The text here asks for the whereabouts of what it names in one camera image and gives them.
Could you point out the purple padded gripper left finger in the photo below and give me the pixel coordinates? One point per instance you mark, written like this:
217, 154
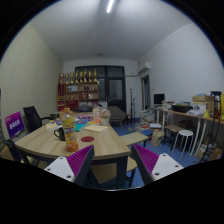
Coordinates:
73, 168

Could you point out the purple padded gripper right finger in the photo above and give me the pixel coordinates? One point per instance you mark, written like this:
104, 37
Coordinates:
153, 166

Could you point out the red round coaster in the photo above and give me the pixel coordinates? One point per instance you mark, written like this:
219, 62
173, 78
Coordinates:
87, 139

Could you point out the brown paper bag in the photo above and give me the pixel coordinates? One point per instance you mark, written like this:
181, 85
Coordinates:
157, 138

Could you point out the low wooden bench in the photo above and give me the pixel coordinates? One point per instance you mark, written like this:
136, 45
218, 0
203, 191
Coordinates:
133, 138

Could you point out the wooden table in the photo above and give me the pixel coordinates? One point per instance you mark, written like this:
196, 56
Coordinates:
42, 144

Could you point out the black mug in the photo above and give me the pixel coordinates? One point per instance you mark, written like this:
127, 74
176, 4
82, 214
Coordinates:
59, 133

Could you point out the wooden stool under desk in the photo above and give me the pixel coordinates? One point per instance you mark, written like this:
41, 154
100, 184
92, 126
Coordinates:
170, 132

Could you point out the microphone stand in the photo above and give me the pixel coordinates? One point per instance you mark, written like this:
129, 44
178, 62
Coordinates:
132, 108

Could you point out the wooden box on table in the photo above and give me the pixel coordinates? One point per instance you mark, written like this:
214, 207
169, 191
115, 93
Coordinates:
95, 128

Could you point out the orange juice plastic bottle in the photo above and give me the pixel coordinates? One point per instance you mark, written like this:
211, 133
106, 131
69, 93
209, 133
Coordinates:
68, 123

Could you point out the white round stool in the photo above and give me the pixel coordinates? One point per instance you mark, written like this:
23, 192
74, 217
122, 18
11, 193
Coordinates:
186, 137

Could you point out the stack of books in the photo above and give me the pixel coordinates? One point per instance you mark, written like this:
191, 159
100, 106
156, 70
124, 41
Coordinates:
146, 118

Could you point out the flower pot with pink flowers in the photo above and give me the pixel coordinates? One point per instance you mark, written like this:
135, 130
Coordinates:
105, 117

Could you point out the black tray on desk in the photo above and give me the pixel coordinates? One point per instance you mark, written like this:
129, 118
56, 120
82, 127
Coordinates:
182, 109

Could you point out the black office chair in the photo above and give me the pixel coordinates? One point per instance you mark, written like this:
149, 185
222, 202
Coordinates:
33, 119

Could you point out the grey armchair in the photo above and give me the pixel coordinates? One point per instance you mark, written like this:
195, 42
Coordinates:
117, 115

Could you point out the black computer monitor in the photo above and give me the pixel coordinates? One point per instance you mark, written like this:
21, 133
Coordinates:
158, 98

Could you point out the purple sign board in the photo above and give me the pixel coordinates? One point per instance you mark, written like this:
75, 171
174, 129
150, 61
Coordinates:
14, 124

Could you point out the wooden shelf with trophies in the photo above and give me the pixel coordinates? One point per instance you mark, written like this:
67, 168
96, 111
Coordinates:
78, 89

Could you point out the cardboard box on desk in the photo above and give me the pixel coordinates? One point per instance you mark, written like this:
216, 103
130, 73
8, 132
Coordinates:
202, 98

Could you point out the dark double door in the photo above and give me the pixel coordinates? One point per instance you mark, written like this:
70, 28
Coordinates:
111, 84

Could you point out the white air conditioner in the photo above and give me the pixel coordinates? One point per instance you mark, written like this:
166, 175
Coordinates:
145, 67

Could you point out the ceiling tube light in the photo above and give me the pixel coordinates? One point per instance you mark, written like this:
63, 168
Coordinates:
109, 6

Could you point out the long wall-side desk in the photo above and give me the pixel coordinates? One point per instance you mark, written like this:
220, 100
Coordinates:
201, 126

